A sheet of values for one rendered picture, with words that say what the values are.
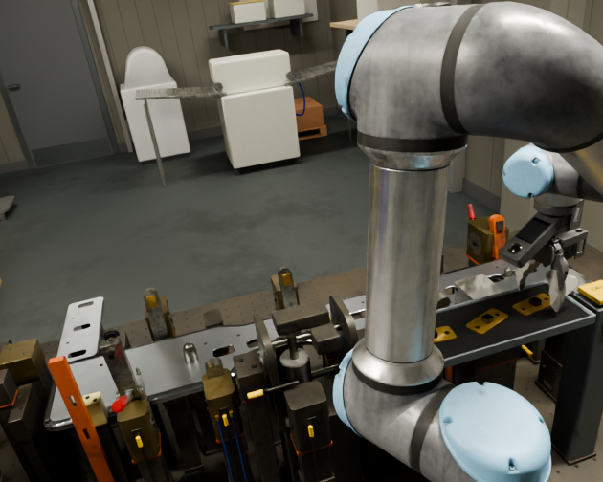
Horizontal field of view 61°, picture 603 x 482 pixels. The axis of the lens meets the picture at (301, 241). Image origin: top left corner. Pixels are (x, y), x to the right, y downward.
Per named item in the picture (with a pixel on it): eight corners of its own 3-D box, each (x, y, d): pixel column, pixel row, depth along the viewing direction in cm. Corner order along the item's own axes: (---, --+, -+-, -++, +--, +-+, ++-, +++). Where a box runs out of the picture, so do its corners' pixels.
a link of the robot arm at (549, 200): (561, 189, 85) (523, 176, 92) (557, 214, 87) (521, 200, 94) (592, 179, 87) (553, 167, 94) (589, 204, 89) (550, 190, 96)
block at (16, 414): (71, 468, 134) (32, 382, 121) (65, 508, 124) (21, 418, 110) (59, 471, 134) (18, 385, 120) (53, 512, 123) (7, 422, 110)
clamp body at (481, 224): (479, 306, 179) (483, 211, 162) (502, 328, 166) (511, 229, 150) (457, 312, 177) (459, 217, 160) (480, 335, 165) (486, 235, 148)
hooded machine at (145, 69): (189, 144, 678) (167, 41, 619) (191, 157, 625) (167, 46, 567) (138, 154, 666) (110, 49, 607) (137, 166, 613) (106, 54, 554)
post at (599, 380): (572, 432, 127) (600, 284, 107) (596, 456, 121) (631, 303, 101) (547, 442, 126) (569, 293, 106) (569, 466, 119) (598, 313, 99)
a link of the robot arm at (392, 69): (414, 497, 61) (459, -3, 41) (323, 434, 71) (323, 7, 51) (465, 445, 69) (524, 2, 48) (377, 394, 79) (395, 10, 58)
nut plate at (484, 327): (492, 308, 101) (492, 303, 100) (509, 317, 98) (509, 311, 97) (464, 326, 97) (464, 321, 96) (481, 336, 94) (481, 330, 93)
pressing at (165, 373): (534, 246, 154) (534, 241, 153) (591, 281, 134) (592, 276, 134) (55, 368, 126) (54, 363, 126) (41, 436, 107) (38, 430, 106)
